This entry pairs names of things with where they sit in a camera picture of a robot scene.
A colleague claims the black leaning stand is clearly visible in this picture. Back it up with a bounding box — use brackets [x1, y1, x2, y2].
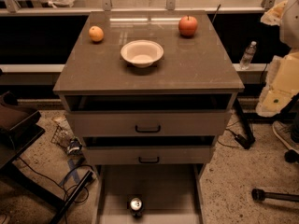
[234, 99, 255, 150]

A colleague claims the black floor cable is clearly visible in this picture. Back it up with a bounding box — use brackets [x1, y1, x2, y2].
[17, 156, 96, 224]

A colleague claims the small wire basket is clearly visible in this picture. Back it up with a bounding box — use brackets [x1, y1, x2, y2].
[50, 125, 73, 149]

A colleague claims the top grey drawer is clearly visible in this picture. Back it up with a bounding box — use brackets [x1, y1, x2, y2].
[66, 111, 231, 137]

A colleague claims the dark chair on left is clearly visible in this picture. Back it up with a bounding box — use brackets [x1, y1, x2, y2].
[0, 91, 64, 209]

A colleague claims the blue white small package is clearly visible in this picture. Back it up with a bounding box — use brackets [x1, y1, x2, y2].
[66, 138, 82, 155]

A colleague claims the orange fruit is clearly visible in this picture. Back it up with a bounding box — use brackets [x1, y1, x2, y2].
[89, 26, 104, 42]

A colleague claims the grey sneaker shoe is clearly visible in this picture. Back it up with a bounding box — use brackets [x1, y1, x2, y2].
[272, 121, 299, 153]

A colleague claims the bottom open grey drawer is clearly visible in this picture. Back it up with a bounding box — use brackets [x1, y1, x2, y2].
[93, 164, 204, 224]

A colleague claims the red apple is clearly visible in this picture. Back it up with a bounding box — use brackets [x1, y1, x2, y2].
[178, 16, 198, 37]

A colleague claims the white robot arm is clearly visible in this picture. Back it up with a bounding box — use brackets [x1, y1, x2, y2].
[256, 0, 299, 117]

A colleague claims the dark pepsi can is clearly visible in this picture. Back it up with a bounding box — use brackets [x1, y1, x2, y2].
[128, 197, 144, 217]

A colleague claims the middle grey drawer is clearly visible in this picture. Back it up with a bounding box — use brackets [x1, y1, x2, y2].
[83, 146, 214, 165]

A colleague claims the black bar lower left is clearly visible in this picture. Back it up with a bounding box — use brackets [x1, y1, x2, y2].
[49, 171, 93, 224]

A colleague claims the grey drawer cabinet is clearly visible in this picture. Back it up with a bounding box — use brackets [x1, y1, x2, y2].
[52, 10, 246, 173]

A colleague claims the black floor pole right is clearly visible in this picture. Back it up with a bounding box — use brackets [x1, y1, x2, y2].
[251, 189, 299, 203]

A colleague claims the clear plastic water bottle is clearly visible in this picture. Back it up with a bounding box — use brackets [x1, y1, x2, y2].
[239, 41, 257, 70]

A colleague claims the white paper bowl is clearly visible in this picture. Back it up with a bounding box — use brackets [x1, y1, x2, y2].
[121, 40, 164, 68]

